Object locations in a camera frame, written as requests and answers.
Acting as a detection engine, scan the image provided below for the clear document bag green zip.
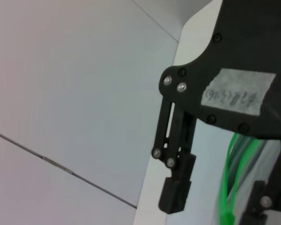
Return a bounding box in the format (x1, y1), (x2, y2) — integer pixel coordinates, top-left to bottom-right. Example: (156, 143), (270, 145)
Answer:
(219, 131), (281, 225)

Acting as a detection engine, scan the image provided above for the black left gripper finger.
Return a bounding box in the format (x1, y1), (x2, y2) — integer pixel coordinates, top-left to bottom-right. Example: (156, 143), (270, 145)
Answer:
(238, 139), (281, 225)
(151, 93), (198, 215)

